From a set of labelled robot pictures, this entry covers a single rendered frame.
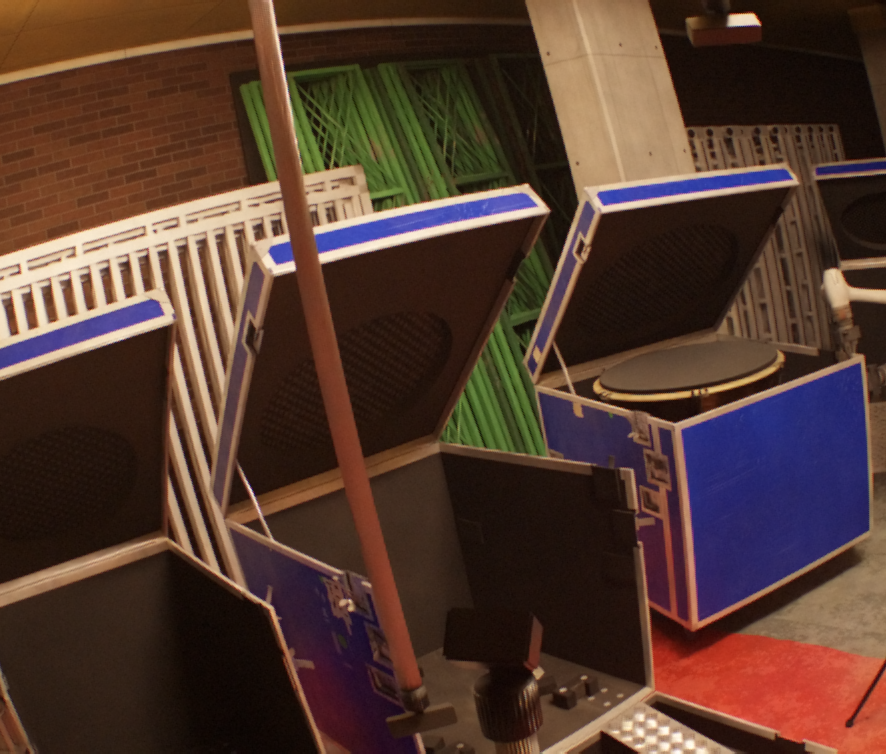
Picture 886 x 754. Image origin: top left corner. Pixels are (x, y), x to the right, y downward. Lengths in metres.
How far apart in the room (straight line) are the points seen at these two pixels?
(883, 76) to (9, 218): 7.48
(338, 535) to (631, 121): 2.45
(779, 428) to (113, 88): 3.96
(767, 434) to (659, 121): 2.00
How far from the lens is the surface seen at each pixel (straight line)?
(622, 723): 2.90
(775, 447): 3.41
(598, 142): 4.49
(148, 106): 5.37
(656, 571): 3.52
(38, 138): 5.13
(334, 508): 3.28
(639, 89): 4.70
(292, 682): 2.35
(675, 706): 3.01
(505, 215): 2.61
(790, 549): 3.59
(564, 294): 3.61
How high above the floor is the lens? 1.78
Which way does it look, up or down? 11 degrees down
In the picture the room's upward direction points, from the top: 12 degrees counter-clockwise
